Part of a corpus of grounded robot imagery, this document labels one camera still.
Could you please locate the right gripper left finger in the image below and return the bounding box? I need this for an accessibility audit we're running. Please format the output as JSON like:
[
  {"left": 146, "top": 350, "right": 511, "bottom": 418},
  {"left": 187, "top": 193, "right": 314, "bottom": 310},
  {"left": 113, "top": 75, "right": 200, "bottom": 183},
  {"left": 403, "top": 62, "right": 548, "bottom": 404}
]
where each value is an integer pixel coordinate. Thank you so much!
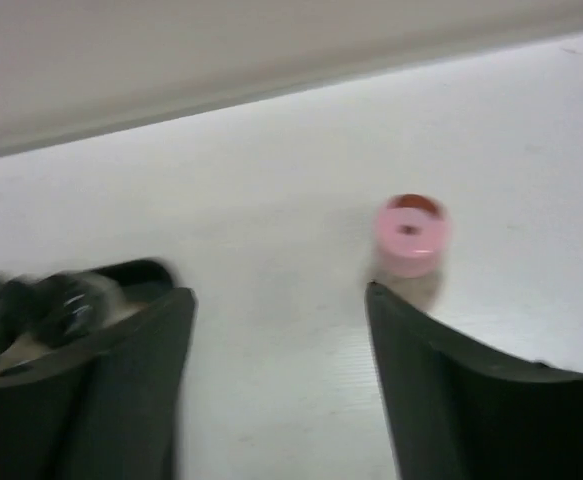
[{"left": 0, "top": 288, "right": 196, "bottom": 479}]

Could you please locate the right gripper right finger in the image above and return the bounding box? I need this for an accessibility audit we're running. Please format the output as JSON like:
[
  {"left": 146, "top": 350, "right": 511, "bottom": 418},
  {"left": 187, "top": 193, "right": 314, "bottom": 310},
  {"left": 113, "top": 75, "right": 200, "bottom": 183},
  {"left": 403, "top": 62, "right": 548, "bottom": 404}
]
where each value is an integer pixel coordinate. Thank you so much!
[{"left": 365, "top": 282, "right": 583, "bottom": 479}]

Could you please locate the pink cap spice bottle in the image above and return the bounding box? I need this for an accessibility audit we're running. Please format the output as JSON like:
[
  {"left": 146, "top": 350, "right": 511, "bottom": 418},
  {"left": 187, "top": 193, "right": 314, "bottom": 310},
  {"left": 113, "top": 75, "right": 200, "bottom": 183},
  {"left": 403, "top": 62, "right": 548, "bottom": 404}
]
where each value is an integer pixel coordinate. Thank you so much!
[{"left": 370, "top": 193, "right": 450, "bottom": 311}]

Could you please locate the black plastic tray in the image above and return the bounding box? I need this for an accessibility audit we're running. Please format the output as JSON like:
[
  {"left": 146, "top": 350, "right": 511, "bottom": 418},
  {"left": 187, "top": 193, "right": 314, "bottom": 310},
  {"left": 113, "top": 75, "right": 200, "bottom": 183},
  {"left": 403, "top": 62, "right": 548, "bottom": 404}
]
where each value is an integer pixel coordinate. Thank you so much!
[{"left": 91, "top": 258, "right": 179, "bottom": 303}]

